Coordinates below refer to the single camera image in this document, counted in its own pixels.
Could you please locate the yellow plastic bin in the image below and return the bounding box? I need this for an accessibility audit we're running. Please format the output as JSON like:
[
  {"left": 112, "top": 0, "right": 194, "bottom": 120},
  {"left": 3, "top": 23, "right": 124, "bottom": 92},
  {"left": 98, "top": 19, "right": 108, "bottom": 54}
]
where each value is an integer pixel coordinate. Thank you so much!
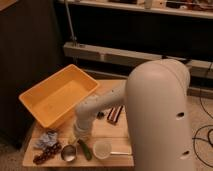
[{"left": 19, "top": 64, "right": 99, "bottom": 129}]

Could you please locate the metal fork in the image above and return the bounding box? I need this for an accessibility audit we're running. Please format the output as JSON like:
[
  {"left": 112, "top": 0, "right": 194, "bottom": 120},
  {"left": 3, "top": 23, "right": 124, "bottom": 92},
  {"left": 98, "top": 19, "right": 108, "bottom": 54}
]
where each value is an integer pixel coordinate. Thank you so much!
[{"left": 110, "top": 152, "right": 132, "bottom": 156}]

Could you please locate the wooden shelf rail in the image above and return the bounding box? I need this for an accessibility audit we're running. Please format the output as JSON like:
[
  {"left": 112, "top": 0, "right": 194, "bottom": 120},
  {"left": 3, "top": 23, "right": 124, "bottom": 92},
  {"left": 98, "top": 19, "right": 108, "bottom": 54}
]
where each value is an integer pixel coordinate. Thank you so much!
[{"left": 63, "top": 41, "right": 213, "bottom": 80}]

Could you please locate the green pepper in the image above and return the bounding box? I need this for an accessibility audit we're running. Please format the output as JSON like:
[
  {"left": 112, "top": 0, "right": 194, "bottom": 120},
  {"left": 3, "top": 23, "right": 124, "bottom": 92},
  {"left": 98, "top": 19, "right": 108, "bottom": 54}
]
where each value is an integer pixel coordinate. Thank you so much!
[{"left": 78, "top": 139, "right": 92, "bottom": 161}]

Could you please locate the white bowl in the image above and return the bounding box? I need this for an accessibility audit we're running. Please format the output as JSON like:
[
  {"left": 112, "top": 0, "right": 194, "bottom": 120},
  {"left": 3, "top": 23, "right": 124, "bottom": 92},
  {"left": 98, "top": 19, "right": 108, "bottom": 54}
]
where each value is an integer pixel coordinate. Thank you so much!
[{"left": 92, "top": 140, "right": 112, "bottom": 160}]

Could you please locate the striped chocolate wafer block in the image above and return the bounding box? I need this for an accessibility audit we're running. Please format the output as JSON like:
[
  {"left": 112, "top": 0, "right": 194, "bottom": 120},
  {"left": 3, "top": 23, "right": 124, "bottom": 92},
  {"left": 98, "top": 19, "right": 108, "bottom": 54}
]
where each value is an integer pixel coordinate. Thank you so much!
[{"left": 107, "top": 106, "right": 123, "bottom": 124}]

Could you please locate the crumpled blue cloth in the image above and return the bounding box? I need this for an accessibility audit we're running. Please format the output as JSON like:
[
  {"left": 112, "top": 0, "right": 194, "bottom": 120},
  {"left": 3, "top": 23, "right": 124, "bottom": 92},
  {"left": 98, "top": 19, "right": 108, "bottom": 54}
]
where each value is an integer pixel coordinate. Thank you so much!
[{"left": 34, "top": 131, "right": 58, "bottom": 150}]

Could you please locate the black floor cable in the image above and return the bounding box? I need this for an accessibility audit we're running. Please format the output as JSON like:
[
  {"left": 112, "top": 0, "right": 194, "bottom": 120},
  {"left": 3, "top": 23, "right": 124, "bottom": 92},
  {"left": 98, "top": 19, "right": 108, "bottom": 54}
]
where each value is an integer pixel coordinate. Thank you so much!
[{"left": 192, "top": 96, "right": 213, "bottom": 168}]

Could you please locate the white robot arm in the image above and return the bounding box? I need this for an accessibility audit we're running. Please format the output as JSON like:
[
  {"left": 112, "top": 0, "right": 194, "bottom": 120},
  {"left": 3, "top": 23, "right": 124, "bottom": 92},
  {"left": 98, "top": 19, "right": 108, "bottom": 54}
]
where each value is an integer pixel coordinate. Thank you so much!
[{"left": 74, "top": 59, "right": 195, "bottom": 171}]

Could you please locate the metal pole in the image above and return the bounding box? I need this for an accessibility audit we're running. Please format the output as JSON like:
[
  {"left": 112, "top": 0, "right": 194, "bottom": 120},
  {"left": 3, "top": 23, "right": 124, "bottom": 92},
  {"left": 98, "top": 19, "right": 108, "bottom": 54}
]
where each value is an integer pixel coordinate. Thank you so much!
[{"left": 64, "top": 0, "right": 77, "bottom": 46}]

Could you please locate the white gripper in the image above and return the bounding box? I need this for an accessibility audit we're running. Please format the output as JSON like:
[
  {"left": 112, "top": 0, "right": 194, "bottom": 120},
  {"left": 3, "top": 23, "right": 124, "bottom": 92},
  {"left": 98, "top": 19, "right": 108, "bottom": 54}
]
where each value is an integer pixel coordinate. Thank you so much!
[{"left": 69, "top": 123, "right": 91, "bottom": 144}]

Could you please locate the black-headed brush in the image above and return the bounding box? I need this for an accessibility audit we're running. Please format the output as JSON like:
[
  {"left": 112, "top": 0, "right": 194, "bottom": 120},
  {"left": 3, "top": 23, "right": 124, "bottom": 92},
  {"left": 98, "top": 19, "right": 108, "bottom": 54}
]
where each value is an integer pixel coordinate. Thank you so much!
[{"left": 96, "top": 112, "right": 105, "bottom": 119}]

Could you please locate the metal measuring cup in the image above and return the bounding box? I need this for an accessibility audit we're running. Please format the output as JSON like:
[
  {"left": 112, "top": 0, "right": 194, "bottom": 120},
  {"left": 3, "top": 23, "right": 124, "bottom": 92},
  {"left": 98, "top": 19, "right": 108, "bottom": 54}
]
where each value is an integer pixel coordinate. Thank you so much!
[{"left": 61, "top": 145, "right": 77, "bottom": 162}]

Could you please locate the purple grape bunch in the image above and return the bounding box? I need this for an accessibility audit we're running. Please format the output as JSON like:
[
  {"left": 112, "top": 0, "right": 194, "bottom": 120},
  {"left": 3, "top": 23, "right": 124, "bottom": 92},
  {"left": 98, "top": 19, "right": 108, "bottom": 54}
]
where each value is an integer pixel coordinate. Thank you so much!
[{"left": 33, "top": 142, "right": 62, "bottom": 165}]

